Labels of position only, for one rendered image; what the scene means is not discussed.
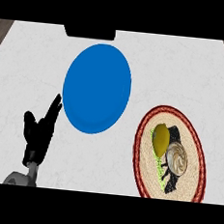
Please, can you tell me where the black appliance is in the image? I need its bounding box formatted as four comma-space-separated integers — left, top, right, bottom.
62, 25, 117, 42

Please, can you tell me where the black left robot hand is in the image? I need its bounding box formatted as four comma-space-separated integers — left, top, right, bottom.
18, 90, 64, 171

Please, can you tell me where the blue plate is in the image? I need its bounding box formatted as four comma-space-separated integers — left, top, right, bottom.
58, 40, 136, 139

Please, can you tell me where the round woven red-rimmed placemat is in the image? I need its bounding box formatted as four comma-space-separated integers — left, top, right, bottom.
128, 102, 213, 204

